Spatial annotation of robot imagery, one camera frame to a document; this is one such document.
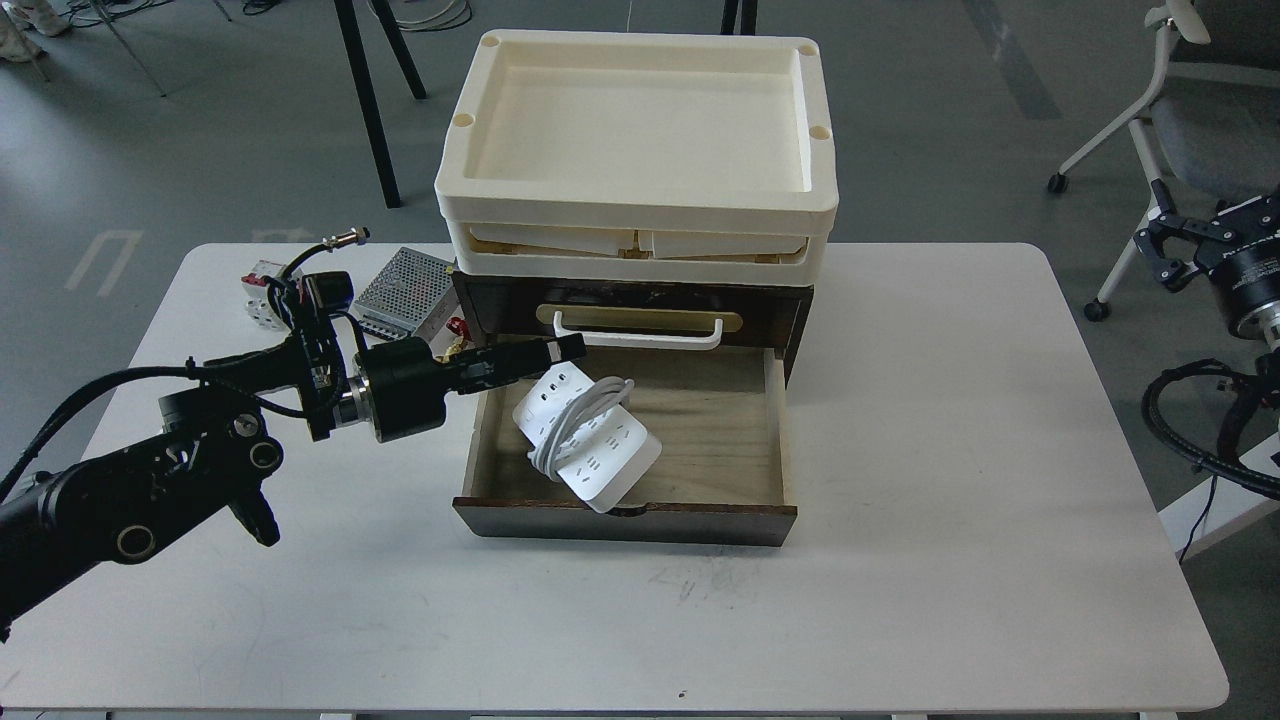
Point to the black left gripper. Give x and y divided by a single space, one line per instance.
400 388

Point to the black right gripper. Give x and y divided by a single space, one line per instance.
1250 275

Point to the white power strip with cable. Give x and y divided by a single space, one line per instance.
583 436

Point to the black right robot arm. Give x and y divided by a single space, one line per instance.
1178 249

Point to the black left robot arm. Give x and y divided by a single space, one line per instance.
215 451

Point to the dark wooden cabinet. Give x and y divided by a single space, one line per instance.
768 320

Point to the metal mesh power supply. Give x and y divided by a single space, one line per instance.
413 295

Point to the white office chair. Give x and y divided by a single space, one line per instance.
1206 124

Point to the white red circuit breaker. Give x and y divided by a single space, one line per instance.
257 305

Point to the cream plastic stacked tray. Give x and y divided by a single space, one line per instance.
634 157

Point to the open wooden drawer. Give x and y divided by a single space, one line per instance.
697 454

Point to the white table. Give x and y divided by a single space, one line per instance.
973 536

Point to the brass valve red handle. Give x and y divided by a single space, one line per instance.
452 339

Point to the white drawer handle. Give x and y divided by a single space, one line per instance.
677 342

